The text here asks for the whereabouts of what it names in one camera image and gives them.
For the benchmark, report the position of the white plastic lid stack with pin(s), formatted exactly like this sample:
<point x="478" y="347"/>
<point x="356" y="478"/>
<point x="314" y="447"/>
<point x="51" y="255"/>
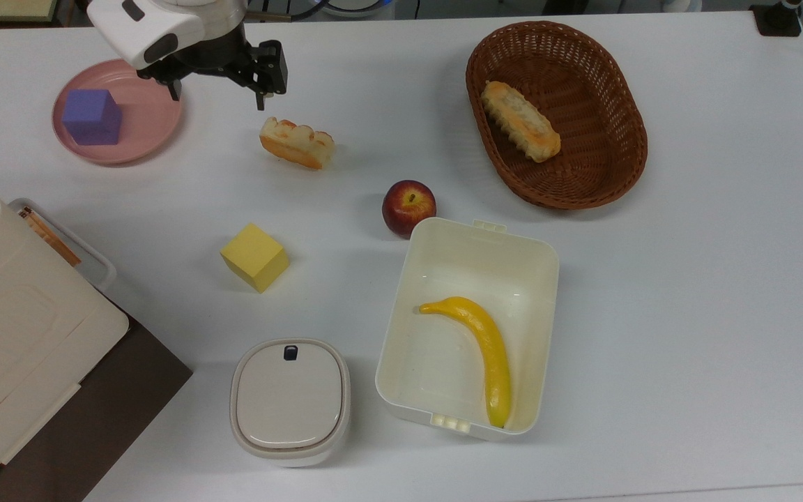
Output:
<point x="11" y="335"/>

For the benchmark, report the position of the yellow banana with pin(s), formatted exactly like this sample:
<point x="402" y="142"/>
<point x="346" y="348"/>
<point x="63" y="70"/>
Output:
<point x="488" y="348"/>

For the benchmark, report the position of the black stand base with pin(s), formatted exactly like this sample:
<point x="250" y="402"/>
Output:
<point x="778" y="19"/>

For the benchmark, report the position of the brown wicker basket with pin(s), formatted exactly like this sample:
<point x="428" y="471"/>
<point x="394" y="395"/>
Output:
<point x="583" y="174"/>

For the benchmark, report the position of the short toasted bread piece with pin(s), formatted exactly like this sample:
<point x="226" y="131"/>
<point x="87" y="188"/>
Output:
<point x="297" y="143"/>

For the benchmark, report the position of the white rounded lidded container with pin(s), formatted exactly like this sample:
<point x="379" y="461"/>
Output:
<point x="290" y="401"/>

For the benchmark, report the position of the purple foam cube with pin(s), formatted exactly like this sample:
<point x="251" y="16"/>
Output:
<point x="91" y="116"/>

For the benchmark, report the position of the dark brown board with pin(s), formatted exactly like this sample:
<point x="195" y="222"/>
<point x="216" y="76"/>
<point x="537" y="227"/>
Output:
<point x="116" y="404"/>

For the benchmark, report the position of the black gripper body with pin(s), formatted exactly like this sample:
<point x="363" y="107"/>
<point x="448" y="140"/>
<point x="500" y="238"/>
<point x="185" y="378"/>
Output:
<point x="231" y="59"/>

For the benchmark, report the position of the red apple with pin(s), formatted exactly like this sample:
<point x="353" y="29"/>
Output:
<point x="408" y="207"/>

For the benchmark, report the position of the yellow-green panel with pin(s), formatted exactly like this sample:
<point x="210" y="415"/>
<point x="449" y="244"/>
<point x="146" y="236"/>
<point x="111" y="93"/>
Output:
<point x="4" y="8"/>

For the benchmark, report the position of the yellow foam cube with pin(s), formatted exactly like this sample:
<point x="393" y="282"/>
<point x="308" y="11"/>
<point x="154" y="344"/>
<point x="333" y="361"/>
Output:
<point x="254" y="256"/>

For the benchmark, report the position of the pink round plate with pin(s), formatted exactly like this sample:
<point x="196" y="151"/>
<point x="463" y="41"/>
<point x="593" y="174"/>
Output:
<point x="147" y="115"/>

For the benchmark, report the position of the white open plastic box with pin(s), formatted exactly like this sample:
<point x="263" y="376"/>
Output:
<point x="443" y="279"/>

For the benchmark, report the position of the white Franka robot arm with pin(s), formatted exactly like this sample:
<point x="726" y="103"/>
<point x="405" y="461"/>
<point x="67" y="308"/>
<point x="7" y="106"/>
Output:
<point x="154" y="24"/>

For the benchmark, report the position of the long bread roll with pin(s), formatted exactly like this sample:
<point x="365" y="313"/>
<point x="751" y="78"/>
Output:
<point x="520" y="120"/>

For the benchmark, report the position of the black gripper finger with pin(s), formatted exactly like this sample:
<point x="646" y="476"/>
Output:
<point x="175" y="90"/>
<point x="261" y="100"/>

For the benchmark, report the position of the clear plastic tray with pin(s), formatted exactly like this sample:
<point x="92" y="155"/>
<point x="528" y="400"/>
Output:
<point x="88" y="254"/>

